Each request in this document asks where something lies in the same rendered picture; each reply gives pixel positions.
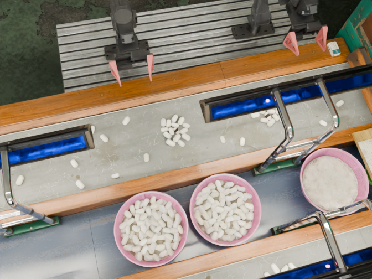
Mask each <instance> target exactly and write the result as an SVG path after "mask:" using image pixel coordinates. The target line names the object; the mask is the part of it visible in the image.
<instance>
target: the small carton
mask: <svg viewBox="0 0 372 279"><path fill-rule="evenodd" d="M327 47H328V49H329V51H330V54H331V56H337V55H339V54H340V53H341V52H340V50H339V47H338V45H337V42H330V43H328V44H327Z"/></svg>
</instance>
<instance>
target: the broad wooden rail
mask: <svg viewBox="0 0 372 279"><path fill-rule="evenodd" d="M330 42H337V45H338V47H339V50H340V52H341V53H340V54H339V55H337V56H331V54H330V51H329V49H328V47H327V44H328V43H330ZM298 50H299V56H296V55H295V54H294V53H293V52H292V51H291V50H289V48H285V49H280V50H274V51H269V52H265V53H260V54H255V55H250V56H245V57H241V58H236V59H230V60H225V61H220V62H216V63H211V64H205V65H201V66H195V67H192V68H186V69H181V70H176V71H170V72H167V73H161V74H156V75H152V81H150V78H149V76H146V77H141V78H137V79H132V80H126V81H121V87H120V85H119V83H118V82H116V83H112V84H107V85H101V86H96V87H91V88H87V89H82V90H77V91H72V92H66V93H63V94H57V95H52V96H47V97H41V98H38V99H32V100H27V101H22V102H16V103H13V104H7V105H2V106H0V136H2V135H7V134H10V133H16V132H20V131H26V130H31V129H34V128H39V127H44V126H49V125H54V124H57V123H63V122H68V121H73V120H78V119H81V118H86V117H91V116H96V115H101V114H105V113H110V112H115V111H119V110H125V109H130V108H133V107H139V106H143V105H148V104H153V103H157V102H162V101H167V100H172V99H177V98H180V97H185V96H190V95H195V94H201V93H204V92H209V91H214V90H219V89H224V88H227V87H232V86H238V85H242V84H248V83H251V82H256V81H261V80H266V79H271V78H276V77H279V76H285V75H289V74H295V73H300V72H303V71H308V70H313V69H318V68H323V67H326V66H332V65H337V64H342V63H347V60H346V57H347V56H348V55H349V54H350V53H351V52H350V50H349V48H348V46H347V44H346V42H345V39H344V37H340V38H334V39H329V40H326V50H325V52H323V50H322V49H321V48H320V46H319V45H318V43H317V42H315V43H310V44H305V45H299V46H298Z"/></svg>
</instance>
